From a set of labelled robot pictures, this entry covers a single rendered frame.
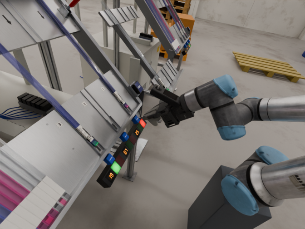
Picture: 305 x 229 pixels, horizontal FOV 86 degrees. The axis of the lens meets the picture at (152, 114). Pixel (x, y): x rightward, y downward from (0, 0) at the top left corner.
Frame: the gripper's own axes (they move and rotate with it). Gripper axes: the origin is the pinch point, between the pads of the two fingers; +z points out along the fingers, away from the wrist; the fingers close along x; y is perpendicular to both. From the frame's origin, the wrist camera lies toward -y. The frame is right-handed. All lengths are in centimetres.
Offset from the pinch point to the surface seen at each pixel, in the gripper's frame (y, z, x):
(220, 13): 53, 1, 875
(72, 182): -4.9, 5.1, -34.3
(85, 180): -3.3, 2.9, -32.6
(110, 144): -3.3, 2.9, -19.0
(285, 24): 250, -201, 900
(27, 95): -35, 42, -7
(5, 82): -51, 66, 2
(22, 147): -19.7, 5.1, -35.3
